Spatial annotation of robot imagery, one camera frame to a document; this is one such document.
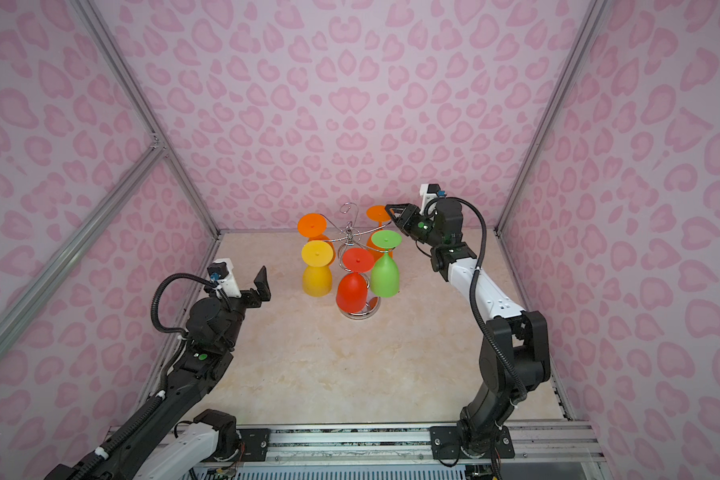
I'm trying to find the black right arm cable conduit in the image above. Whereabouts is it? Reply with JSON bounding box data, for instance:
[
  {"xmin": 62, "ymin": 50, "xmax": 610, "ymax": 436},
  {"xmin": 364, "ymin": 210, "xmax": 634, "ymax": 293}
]
[{"xmin": 422, "ymin": 196, "xmax": 529, "ymax": 404}]

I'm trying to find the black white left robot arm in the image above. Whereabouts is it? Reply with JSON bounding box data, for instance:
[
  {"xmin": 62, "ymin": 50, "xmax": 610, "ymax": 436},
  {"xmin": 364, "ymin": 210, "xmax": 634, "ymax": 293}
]
[{"xmin": 48, "ymin": 261, "xmax": 272, "ymax": 479}]

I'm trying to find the yellow plastic wine glass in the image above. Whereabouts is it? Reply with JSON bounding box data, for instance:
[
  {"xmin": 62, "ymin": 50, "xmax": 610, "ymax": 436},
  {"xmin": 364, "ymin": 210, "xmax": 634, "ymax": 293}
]
[{"xmin": 301, "ymin": 240, "xmax": 334, "ymax": 297}]

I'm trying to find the green plastic wine glass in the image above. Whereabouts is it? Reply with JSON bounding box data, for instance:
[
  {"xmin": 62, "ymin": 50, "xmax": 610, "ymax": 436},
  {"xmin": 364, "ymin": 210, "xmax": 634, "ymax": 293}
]
[{"xmin": 370, "ymin": 230, "xmax": 402, "ymax": 298}]

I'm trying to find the aluminium corner frame post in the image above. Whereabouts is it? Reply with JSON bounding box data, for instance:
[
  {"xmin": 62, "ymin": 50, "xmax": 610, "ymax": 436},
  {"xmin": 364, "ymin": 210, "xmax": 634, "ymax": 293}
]
[
  {"xmin": 494, "ymin": 0, "xmax": 613, "ymax": 238},
  {"xmin": 70, "ymin": 0, "xmax": 222, "ymax": 239}
]

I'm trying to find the orange plastic wine glass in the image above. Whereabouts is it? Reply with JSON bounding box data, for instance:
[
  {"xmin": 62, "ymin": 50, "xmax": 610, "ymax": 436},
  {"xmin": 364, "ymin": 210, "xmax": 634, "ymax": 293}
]
[
  {"xmin": 366, "ymin": 205, "xmax": 390, "ymax": 261},
  {"xmin": 297, "ymin": 213, "xmax": 336, "ymax": 264}
]

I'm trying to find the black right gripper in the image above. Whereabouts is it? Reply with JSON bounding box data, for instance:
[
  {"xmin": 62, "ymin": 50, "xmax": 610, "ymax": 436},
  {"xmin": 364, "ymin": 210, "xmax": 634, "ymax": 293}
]
[{"xmin": 385, "ymin": 205, "xmax": 446, "ymax": 249}]

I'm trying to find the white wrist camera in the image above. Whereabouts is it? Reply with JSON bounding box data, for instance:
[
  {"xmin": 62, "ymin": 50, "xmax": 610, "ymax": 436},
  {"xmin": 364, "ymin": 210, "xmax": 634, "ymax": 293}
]
[
  {"xmin": 419, "ymin": 183, "xmax": 445, "ymax": 215},
  {"xmin": 207, "ymin": 258, "xmax": 242, "ymax": 298}
]

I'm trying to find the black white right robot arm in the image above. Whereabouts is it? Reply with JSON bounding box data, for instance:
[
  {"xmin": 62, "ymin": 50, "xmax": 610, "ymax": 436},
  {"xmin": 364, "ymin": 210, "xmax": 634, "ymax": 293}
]
[{"xmin": 384, "ymin": 197, "xmax": 551, "ymax": 464}]

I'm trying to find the aluminium corner frame post left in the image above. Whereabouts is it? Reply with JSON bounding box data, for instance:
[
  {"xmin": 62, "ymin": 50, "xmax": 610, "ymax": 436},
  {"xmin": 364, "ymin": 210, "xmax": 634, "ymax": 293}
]
[{"xmin": 70, "ymin": 0, "xmax": 222, "ymax": 239}]

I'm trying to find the aluminium corner frame post right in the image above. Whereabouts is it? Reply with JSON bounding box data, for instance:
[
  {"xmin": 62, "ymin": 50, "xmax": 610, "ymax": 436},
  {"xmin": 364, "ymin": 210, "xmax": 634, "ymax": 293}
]
[{"xmin": 494, "ymin": 0, "xmax": 613, "ymax": 238}]

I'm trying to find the red plastic wine glass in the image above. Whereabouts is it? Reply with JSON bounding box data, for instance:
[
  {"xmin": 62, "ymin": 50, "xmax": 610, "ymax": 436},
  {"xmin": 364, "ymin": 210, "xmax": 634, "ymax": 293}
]
[{"xmin": 336, "ymin": 247, "xmax": 374, "ymax": 314}]

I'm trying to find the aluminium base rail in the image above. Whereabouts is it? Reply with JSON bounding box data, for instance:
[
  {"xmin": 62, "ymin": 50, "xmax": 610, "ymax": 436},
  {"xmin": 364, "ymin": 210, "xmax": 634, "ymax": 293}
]
[{"xmin": 86, "ymin": 410, "xmax": 611, "ymax": 479}]

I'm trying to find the aluminium diagonal frame bar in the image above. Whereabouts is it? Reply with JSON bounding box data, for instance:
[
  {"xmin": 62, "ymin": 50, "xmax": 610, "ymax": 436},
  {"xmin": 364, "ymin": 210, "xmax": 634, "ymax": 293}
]
[{"xmin": 0, "ymin": 141, "xmax": 164, "ymax": 362}]

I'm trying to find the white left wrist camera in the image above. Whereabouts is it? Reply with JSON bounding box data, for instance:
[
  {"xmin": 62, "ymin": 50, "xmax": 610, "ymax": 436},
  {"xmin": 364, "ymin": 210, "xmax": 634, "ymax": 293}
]
[{"xmin": 207, "ymin": 258, "xmax": 242, "ymax": 298}]

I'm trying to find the chrome wire wine glass rack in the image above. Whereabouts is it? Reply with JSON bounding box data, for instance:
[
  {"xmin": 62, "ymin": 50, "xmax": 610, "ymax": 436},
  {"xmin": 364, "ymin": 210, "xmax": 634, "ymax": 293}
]
[{"xmin": 322, "ymin": 202, "xmax": 395, "ymax": 321}]

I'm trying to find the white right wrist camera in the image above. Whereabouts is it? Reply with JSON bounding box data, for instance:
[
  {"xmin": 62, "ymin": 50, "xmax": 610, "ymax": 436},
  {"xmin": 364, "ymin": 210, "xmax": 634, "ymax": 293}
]
[{"xmin": 419, "ymin": 183, "xmax": 445, "ymax": 215}]

